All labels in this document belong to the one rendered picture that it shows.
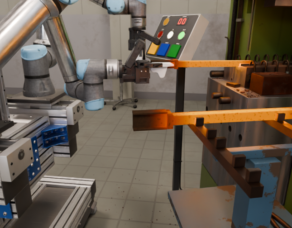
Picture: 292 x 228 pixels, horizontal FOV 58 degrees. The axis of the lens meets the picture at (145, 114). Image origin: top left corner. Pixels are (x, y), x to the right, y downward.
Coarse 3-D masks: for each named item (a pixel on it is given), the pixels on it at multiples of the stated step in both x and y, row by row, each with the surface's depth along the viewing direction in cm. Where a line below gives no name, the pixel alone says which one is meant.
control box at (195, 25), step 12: (168, 24) 158; (180, 24) 149; (192, 24) 141; (204, 24) 142; (156, 36) 164; (192, 36) 140; (168, 48) 150; (180, 48) 142; (192, 48) 142; (180, 60) 140
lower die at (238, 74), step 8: (240, 64) 103; (248, 64) 104; (256, 64) 104; (264, 64) 105; (280, 64) 105; (224, 72) 119; (232, 72) 111; (240, 72) 104; (248, 72) 100; (232, 80) 111; (240, 80) 104
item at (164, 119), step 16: (144, 112) 62; (160, 112) 62; (176, 112) 65; (192, 112) 65; (208, 112) 65; (224, 112) 65; (240, 112) 65; (256, 112) 65; (272, 112) 66; (288, 112) 66; (144, 128) 63; (160, 128) 63
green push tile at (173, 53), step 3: (174, 45) 145; (177, 45) 143; (180, 45) 142; (171, 48) 147; (174, 48) 144; (177, 48) 142; (171, 51) 146; (174, 51) 144; (177, 51) 142; (168, 54) 147; (171, 54) 145; (174, 54) 143; (174, 57) 142
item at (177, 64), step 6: (150, 60) 102; (156, 60) 100; (162, 60) 101; (168, 60) 101; (174, 60) 101; (216, 60) 106; (222, 60) 106; (228, 60) 106; (234, 60) 106; (240, 60) 106; (246, 60) 107; (168, 66) 101; (174, 66) 101; (180, 66) 102; (186, 66) 102; (192, 66) 102; (198, 66) 103; (204, 66) 103; (210, 66) 103; (216, 66) 104; (222, 66) 104; (228, 66) 104; (234, 66) 105
